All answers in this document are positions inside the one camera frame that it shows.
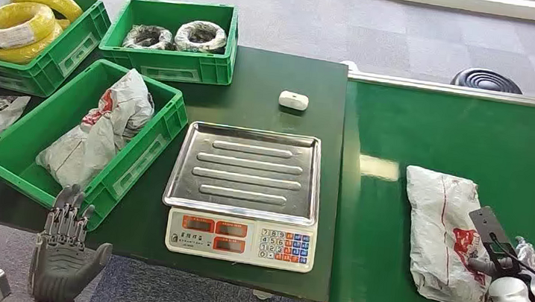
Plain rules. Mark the white parcel bag in crate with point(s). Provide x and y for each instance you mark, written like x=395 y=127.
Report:
x=100 y=137

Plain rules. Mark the small white rounded device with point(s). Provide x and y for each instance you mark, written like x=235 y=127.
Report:
x=293 y=100

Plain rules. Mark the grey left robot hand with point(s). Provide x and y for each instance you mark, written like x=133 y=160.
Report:
x=59 y=267

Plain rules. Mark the green crate holding yellow coils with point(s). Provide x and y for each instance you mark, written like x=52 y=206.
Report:
x=66 y=56

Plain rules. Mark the black ribbed round object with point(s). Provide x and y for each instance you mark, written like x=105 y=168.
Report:
x=486 y=81

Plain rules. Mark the white table foot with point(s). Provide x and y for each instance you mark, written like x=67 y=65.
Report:
x=262 y=295

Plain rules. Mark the electronic scale with steel tray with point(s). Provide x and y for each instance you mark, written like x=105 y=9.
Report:
x=245 y=177

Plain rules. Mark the green crate holding black coils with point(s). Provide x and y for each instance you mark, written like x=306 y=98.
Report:
x=172 y=65

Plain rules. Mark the green conveyor belt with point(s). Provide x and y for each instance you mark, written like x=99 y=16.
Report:
x=448 y=134

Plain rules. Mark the black right wrist bracket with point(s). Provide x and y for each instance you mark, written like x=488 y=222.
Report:
x=488 y=225

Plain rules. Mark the green crate holding parcel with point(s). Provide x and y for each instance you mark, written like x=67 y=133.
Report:
x=42 y=121

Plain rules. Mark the white red-print parcel bag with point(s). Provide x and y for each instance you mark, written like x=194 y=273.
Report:
x=438 y=227

